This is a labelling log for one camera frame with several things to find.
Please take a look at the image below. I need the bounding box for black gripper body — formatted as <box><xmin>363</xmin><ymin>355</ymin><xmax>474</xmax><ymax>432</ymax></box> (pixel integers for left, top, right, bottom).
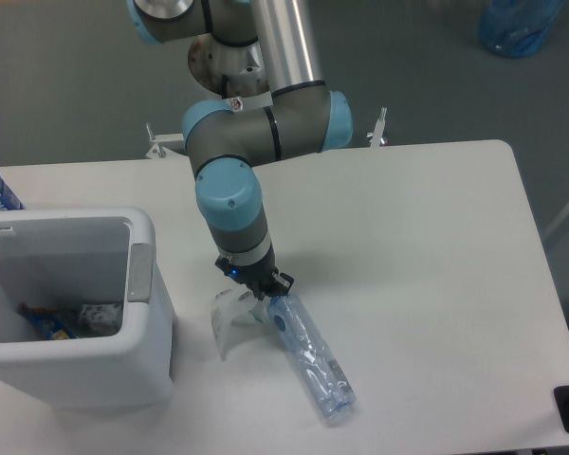
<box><xmin>215</xmin><ymin>253</ymin><xmax>276</xmax><ymax>288</ymax></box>

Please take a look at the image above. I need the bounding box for clear crushed plastic bottle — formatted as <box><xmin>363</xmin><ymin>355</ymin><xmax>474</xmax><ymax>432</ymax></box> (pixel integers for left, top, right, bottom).
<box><xmin>266</xmin><ymin>294</ymin><xmax>357</xmax><ymax>427</ymax></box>

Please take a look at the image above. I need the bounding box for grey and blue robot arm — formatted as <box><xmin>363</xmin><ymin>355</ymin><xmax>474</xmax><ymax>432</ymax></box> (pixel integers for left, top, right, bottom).
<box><xmin>127</xmin><ymin>1</ymin><xmax>353</xmax><ymax>299</ymax></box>

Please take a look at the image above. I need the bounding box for white open trash can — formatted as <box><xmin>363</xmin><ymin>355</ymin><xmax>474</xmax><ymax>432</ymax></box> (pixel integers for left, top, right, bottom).
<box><xmin>0</xmin><ymin>208</ymin><xmax>175</xmax><ymax>408</ymax></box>

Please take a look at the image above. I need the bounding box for dark crumpled wrapper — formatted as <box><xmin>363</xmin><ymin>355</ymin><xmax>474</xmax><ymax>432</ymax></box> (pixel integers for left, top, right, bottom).
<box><xmin>79</xmin><ymin>303</ymin><xmax>123</xmax><ymax>330</ymax></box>

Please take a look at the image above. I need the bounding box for blue snack wrapper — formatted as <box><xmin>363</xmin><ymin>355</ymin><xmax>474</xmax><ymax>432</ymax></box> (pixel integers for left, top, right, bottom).
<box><xmin>20</xmin><ymin>302</ymin><xmax>78</xmax><ymax>340</ymax></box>

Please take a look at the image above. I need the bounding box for blue plastic bag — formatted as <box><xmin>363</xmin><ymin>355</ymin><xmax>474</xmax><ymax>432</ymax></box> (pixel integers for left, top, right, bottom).
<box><xmin>478</xmin><ymin>0</ymin><xmax>566</xmax><ymax>59</ymax></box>

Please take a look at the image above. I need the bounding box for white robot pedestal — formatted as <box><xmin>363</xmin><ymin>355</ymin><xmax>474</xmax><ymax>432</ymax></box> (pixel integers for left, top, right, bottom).
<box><xmin>144</xmin><ymin>37</ymin><xmax>390</xmax><ymax>160</ymax></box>

